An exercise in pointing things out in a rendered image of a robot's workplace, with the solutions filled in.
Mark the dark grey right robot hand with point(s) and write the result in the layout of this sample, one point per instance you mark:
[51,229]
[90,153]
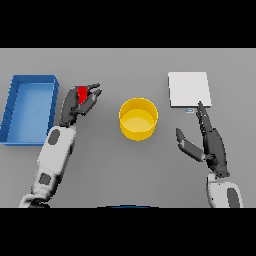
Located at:
[215,146]

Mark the yellow bowl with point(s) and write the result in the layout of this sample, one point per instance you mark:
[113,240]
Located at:
[138,119]

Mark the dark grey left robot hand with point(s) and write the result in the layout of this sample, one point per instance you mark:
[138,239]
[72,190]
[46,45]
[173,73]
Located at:
[71,106]

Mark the red beaker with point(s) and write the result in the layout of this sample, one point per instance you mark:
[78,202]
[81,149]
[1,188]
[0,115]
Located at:
[82,94]

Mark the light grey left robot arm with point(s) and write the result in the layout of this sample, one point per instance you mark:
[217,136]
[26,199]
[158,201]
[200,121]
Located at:
[53,160]

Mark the pale square measuring scale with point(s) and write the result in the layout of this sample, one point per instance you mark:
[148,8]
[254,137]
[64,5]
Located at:
[189,89]

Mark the blue tray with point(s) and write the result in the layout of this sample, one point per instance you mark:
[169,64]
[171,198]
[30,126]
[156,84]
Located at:
[29,110]

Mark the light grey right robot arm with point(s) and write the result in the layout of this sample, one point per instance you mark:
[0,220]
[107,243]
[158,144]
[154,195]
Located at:
[222,192]

